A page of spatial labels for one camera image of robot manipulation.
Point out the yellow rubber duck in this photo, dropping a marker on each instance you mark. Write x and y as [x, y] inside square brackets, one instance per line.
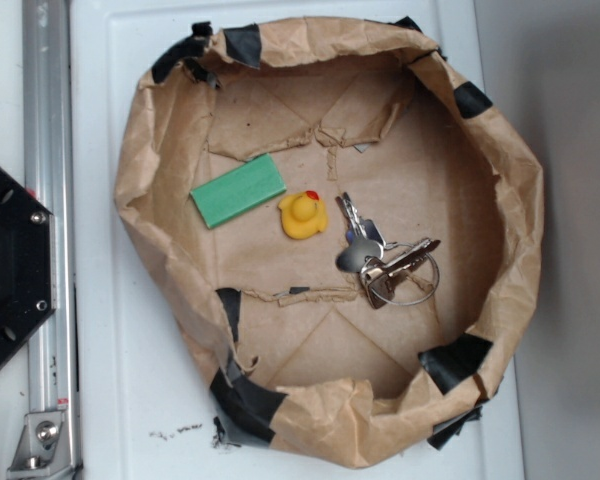
[303, 215]

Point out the brown paper bag tray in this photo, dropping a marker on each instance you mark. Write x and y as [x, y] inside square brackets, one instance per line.
[295, 357]

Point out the green rectangular block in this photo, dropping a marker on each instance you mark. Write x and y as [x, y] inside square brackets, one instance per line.
[238, 191]

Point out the silver key bunch on wire ring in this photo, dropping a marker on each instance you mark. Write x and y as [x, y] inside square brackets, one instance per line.
[381, 266]

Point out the black hexagonal mount plate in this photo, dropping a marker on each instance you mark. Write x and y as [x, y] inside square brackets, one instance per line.
[26, 274]

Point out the metal corner bracket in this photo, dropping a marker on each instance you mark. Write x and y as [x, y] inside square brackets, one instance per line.
[43, 447]

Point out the aluminium extrusion rail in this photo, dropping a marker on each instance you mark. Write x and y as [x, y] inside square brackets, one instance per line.
[53, 349]

